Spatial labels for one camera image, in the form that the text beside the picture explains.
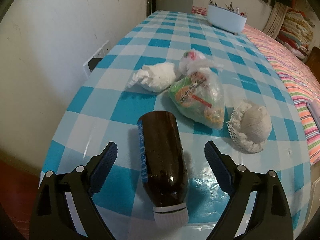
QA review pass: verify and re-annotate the beige lace cloth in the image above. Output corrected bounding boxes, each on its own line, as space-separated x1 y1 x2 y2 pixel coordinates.
227 99 272 153

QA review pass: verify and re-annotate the brown glass bottle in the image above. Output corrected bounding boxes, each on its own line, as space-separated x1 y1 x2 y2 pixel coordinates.
137 111 189 229

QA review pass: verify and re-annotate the green snack plastic bag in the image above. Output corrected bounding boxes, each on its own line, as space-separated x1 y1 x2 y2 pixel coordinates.
169 68 225 130

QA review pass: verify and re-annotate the white tissue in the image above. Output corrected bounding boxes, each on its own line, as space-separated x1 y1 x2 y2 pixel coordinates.
127 62 182 93

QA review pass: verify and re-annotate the small knotted plastic bag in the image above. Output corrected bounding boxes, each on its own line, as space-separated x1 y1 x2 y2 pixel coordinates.
178 49 224 75

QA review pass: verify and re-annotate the lavender pencil case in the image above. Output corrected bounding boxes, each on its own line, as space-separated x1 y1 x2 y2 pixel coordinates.
306 100 320 122

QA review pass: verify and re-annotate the blue checkered tablecloth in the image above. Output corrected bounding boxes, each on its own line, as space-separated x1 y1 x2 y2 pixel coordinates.
42 11 311 239

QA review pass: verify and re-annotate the striped pink bed cover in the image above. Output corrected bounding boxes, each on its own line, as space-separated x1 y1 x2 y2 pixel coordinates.
191 6 320 167

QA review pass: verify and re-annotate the black plug adapter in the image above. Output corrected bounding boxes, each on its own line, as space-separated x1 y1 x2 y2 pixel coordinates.
88 57 102 72

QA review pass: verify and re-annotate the stack of folded quilts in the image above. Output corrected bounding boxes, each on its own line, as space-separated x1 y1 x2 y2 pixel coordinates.
276 9 315 61

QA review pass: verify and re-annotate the white oval pen holder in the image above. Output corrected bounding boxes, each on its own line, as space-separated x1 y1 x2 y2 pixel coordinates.
207 4 247 34

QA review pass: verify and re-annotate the right beige curtain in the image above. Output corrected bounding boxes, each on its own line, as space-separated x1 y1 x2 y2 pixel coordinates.
263 2 289 39

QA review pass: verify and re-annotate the wall power outlet strip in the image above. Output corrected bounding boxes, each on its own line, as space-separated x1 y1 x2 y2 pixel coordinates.
83 40 111 79

